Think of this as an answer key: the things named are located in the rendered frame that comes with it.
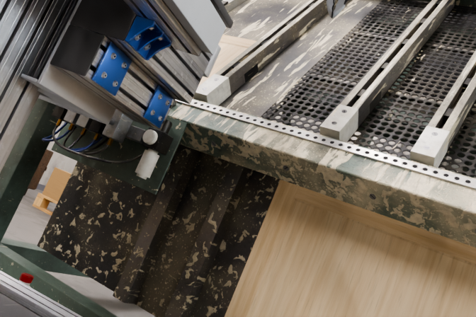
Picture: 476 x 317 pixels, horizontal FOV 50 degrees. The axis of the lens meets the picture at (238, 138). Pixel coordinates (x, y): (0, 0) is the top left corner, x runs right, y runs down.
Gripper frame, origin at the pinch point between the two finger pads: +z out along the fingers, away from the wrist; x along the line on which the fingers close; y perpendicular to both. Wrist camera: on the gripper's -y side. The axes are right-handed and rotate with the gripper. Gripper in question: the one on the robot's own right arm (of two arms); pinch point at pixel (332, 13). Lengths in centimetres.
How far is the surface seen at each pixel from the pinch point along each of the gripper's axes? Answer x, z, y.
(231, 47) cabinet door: 41, 22, 21
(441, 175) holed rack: -46, 30, -35
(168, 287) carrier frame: 22, 98, -30
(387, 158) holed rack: -33, 31, -32
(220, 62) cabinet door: 39.7, 27.1, 10.3
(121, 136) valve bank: 45, 50, -38
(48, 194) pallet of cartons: 276, 229, 192
